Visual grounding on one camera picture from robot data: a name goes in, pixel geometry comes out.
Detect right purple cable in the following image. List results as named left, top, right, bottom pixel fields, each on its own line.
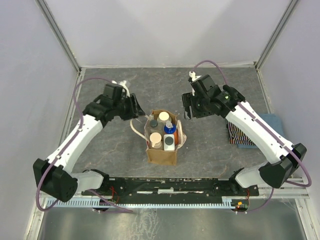
left=193, top=59, right=313, bottom=214

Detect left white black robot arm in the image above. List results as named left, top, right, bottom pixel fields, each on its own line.
left=32, top=81, right=145, bottom=203

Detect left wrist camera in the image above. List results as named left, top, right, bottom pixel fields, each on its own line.
left=111, top=80, right=130, bottom=97

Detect right aluminium corner post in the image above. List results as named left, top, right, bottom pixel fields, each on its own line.
left=254, top=0, right=300, bottom=71

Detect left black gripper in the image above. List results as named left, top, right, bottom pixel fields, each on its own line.
left=113, top=93, right=146, bottom=121

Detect aluminium corner post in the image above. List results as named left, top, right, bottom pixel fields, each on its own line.
left=254, top=0, right=300, bottom=71
left=35, top=0, right=81, bottom=72

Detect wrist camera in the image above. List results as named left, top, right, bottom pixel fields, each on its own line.
left=111, top=80, right=130, bottom=97
left=188, top=71, right=202, bottom=84

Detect white pump dispenser bottle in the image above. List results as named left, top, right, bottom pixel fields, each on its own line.
left=149, top=132, right=163, bottom=150

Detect striped folded cloth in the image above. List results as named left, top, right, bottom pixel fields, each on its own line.
left=226, top=121, right=256, bottom=147

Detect brown canvas tote bag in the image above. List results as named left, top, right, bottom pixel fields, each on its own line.
left=130, top=109, right=187, bottom=166

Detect orange bottle blue cap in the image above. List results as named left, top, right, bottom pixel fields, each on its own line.
left=164, top=120, right=179, bottom=145

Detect clear bottle beige cap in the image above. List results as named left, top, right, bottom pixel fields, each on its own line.
left=157, top=111, right=173, bottom=126

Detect blue folded cloth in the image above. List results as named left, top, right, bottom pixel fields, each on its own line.
left=237, top=113, right=285, bottom=149

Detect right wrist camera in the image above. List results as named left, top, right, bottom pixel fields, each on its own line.
left=188, top=71, right=202, bottom=84

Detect aluminium frame rail front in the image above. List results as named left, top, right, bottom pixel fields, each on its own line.
left=34, top=176, right=311, bottom=199

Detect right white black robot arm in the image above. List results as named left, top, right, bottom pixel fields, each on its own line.
left=182, top=71, right=307, bottom=196

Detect light blue cable duct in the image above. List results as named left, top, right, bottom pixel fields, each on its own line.
left=46, top=196, right=237, bottom=208

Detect purple cable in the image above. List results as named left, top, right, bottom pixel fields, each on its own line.
left=36, top=77, right=134, bottom=215
left=193, top=59, right=313, bottom=214

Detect left aluminium corner post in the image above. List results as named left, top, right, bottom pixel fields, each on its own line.
left=35, top=0, right=81, bottom=72

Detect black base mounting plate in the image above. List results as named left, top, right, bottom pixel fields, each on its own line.
left=96, top=177, right=259, bottom=205

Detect clear bottle grey cap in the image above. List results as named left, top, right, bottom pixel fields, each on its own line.
left=147, top=119, right=162, bottom=134

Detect white bottle grey cap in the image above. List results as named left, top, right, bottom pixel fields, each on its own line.
left=163, top=134, right=176, bottom=152

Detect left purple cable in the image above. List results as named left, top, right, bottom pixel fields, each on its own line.
left=36, top=77, right=134, bottom=215

